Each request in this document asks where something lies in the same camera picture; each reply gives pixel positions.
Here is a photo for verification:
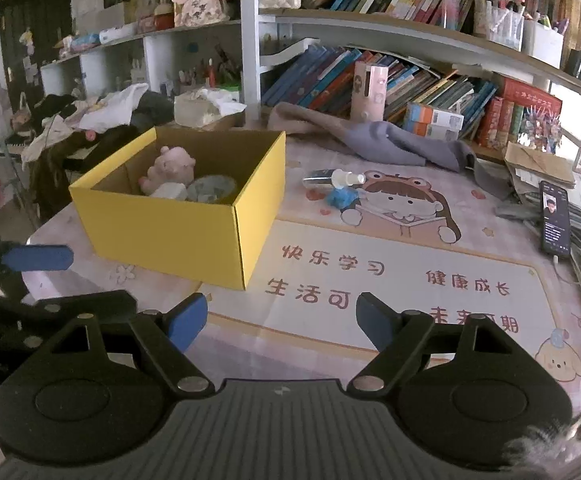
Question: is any blue wrapper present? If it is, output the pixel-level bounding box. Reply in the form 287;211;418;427
325;188;359;210

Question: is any white power adapter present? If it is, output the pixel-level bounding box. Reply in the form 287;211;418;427
150;182;188;202

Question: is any dark spray bottle white cap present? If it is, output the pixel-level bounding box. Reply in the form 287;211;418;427
302;169;366;191

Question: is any pink plush pig toy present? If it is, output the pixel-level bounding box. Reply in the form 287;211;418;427
138;146;196;195

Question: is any yellow cardboard box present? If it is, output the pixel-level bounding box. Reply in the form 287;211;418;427
69;127;286;290

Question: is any pink cartoon table mat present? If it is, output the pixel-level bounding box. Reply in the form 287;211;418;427
205;142;581;391

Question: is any grey purple cloth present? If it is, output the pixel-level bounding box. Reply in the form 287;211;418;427
268;102;477;174

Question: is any orange blue white box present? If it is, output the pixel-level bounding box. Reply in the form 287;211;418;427
403;102;464;142

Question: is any black smartphone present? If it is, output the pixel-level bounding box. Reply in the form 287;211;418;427
540;180;571;258

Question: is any white tissue pack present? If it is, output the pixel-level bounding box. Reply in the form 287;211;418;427
173;87;247;128

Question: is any pink cylindrical box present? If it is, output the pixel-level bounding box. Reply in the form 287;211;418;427
350;61;389;122

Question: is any stack of papers and books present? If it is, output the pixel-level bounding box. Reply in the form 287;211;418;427
503;143;581;288

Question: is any white bookshelf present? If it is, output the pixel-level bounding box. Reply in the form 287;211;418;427
40;3;581;148

